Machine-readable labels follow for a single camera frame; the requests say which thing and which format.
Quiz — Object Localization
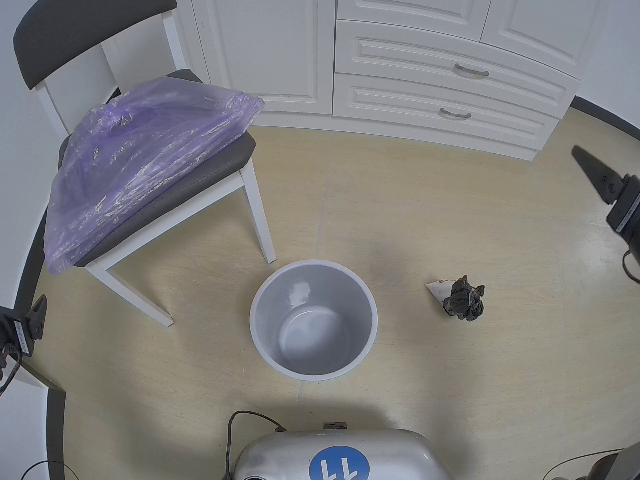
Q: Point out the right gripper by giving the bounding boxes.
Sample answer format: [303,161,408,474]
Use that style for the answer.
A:
[571,144,640,264]

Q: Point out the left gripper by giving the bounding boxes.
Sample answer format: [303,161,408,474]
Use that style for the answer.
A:
[0,294,49,357]

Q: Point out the black plastic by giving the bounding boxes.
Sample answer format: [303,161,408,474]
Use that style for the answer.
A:
[442,274,486,322]

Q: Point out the purple plastic bag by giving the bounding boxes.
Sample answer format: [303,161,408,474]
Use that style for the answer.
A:
[43,78,266,275]

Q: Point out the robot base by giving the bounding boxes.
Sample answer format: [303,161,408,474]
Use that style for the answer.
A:
[235,420,451,480]

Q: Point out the white trash bin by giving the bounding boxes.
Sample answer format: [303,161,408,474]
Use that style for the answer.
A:
[249,259,378,382]

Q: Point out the white chair grey seat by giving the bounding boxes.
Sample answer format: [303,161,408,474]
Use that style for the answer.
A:
[12,0,277,328]

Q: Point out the white wardrobe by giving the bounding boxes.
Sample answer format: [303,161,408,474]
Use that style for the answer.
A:
[172,0,613,163]

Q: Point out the black cable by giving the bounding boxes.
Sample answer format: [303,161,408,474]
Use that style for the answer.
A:
[226,410,287,480]
[545,447,626,480]
[20,459,76,480]

